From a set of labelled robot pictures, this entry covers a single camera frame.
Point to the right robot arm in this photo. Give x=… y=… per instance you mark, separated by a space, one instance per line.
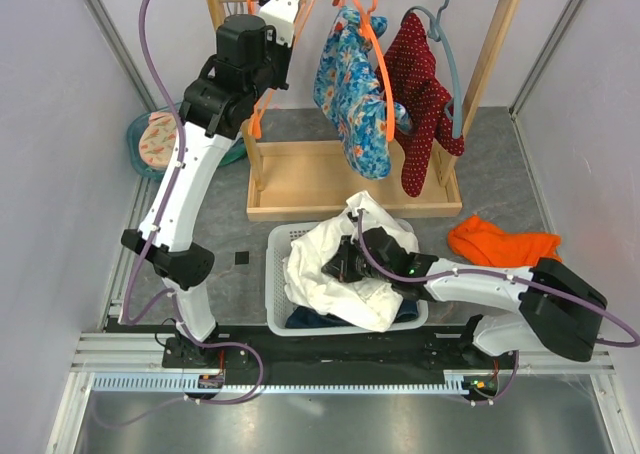
x=545 y=306

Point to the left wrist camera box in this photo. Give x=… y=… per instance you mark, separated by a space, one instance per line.
x=281 y=14

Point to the blue floral garment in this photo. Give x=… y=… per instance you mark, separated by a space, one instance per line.
x=350 y=95

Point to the orange floral garment hanger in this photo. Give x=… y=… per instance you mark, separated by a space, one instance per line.
x=368 y=34

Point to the orange plastic hanger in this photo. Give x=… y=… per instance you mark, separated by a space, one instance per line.
x=261 y=107

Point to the orange cloth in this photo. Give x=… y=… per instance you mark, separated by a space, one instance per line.
x=485 y=244

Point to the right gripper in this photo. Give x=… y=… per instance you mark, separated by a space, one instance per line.
x=339 y=266

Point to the wooden clothes rack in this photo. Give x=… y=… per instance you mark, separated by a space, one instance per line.
x=305 y=181

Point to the tulip pattern fabric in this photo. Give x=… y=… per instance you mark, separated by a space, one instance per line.
x=157 y=141

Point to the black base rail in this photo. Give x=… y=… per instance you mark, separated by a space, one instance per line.
x=248 y=354

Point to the red dotted garment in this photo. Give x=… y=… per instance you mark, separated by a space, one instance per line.
x=411 y=68

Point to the white garment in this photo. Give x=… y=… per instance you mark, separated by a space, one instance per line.
x=324 y=274

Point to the white plastic laundry basket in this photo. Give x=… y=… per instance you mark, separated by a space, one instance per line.
x=278 y=306

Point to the blue denim skirt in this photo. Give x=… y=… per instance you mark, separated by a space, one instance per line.
x=307 y=318

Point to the teal plastic basket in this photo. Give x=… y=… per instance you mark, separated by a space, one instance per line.
x=133 y=135

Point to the small black square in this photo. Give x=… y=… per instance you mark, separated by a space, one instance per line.
x=241 y=257

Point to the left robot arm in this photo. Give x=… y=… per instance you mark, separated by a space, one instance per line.
x=252 y=55

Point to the blue-grey plastic hanger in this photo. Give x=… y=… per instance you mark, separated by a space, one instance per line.
x=435 y=32

